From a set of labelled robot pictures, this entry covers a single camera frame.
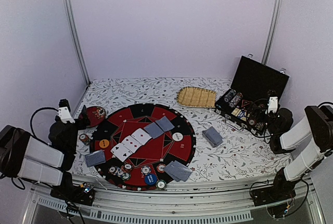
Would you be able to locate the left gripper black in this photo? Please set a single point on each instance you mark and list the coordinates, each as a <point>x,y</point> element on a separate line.
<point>82,124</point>

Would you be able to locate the multicolour chip stack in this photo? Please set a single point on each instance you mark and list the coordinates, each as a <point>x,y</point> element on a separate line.
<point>84,138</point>

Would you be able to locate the orange big blind button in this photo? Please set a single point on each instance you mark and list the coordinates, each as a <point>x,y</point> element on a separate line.
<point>104,143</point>

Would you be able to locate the dealt blue card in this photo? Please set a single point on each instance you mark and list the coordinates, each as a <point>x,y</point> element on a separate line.
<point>95,158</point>
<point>174,172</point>

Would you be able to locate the face-up clubs card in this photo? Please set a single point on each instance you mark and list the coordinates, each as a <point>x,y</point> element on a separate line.
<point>121,152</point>

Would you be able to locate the face-up diamonds card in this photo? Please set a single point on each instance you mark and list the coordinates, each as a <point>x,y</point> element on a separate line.
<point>131,144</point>
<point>141,136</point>

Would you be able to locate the round red black poker mat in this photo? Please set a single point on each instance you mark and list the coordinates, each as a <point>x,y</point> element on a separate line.
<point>162,150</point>

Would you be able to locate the blue white poker chip stack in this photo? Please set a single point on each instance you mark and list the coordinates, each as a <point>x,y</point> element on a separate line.
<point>123,174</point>

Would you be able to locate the face-down community card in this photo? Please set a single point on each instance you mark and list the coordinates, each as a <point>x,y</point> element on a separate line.
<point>154,130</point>
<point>165,124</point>

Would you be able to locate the red white poker chip stack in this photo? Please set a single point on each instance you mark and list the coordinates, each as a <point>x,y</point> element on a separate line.
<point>160,168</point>

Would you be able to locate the blue small blind button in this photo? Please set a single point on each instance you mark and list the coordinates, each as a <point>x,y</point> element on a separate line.
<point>150,179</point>

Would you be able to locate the white dealer button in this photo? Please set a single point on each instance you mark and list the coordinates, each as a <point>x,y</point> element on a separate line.
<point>177,136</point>

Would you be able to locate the green poker chip stack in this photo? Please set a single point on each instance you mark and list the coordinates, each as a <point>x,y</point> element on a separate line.
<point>161,184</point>

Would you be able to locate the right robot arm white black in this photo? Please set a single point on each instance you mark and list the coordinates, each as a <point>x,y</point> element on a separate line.
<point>311,138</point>

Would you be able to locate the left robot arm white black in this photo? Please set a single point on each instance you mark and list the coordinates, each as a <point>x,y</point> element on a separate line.
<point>24,156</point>

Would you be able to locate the blue Texas Hold'em card box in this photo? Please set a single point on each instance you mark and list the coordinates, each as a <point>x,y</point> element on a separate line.
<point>241,114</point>

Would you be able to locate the red floral round dish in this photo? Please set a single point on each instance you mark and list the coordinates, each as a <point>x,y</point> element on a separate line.
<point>96,115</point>

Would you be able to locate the right multicolour chip row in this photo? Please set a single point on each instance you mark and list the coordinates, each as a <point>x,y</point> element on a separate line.
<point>257,123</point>

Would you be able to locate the black poker set case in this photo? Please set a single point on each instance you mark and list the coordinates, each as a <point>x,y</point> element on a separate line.
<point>253,80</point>

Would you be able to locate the red triangular all-in marker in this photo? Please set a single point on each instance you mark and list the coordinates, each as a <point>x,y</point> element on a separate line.
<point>245,103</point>

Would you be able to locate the middle long chip row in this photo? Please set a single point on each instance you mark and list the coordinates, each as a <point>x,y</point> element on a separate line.
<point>235,100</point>

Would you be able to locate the woven bamboo tray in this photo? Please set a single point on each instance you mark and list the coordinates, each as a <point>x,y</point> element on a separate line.
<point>196,97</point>

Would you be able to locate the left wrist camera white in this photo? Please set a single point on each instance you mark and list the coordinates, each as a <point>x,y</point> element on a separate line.
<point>64,114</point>

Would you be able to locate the aluminium front rail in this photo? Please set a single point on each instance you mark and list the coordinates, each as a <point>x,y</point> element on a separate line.
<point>181,202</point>

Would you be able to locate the aluminium frame post left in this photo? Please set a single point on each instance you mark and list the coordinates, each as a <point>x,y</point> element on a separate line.
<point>75,39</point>

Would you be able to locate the aluminium frame post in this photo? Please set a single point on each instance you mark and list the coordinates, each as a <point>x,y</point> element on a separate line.
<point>271,31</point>
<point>75,39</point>

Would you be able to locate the aluminium frame post right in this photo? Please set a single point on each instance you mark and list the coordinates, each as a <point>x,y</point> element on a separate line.
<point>271,31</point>

